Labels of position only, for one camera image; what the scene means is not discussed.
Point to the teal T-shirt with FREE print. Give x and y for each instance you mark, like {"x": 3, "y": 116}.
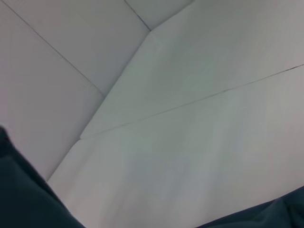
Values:
{"x": 23, "y": 194}

